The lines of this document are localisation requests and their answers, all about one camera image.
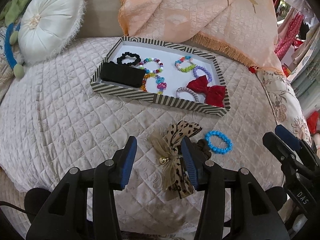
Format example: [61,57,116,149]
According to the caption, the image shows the brown scrunchie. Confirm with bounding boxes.
[196,139,212,160]

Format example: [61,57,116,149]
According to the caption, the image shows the leopard print hair bow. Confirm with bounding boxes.
[150,120,202,201]

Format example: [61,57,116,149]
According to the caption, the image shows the blue faceted bead bracelet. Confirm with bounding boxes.
[204,130,233,155]

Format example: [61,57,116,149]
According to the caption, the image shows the lilac spiral hair tie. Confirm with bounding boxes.
[175,87,200,103]

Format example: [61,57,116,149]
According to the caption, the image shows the orange amber bead bracelet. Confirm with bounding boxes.
[139,73,153,92]

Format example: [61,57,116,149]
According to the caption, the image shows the blue pink flower bead bracelet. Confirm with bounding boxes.
[155,75,169,95]

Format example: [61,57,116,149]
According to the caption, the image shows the purple bead bracelet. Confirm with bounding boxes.
[192,65,213,82]

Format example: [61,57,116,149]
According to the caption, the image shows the multicolour round bead bracelet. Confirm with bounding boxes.
[138,57,164,75]

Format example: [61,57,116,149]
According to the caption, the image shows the green and pastel bead bracelet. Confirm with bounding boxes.
[174,55,197,73]

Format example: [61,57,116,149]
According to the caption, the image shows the black scrunchie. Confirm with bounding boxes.
[117,51,141,67]

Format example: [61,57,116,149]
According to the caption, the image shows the floral bed skirt fabric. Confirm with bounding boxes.
[257,70,312,145]

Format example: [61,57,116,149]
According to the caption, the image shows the red velvet bow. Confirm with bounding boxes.
[187,75,226,108]

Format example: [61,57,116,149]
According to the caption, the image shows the small red object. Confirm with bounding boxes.
[248,66,259,74]

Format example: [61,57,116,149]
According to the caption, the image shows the quilted beige bedspread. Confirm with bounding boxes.
[1,38,283,235]

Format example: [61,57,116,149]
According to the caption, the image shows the striped shallow tray box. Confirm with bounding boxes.
[90,36,231,116]

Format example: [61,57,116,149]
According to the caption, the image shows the black velvet pouch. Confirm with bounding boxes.
[100,61,146,88]

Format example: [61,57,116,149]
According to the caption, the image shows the hanging red clothes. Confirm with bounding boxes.
[274,0,319,65]

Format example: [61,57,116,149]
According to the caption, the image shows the peach fringed blanket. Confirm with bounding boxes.
[118,0,282,73]

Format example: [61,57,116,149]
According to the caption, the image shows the beige bed headboard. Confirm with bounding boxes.
[77,0,123,38]

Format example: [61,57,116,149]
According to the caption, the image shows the floral embroidered cushion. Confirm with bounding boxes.
[0,24,14,100]

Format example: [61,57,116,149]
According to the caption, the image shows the round white satin cushion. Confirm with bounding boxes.
[18,0,86,64]

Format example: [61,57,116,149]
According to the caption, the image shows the green and blue plush toy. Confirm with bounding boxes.
[1,0,31,79]

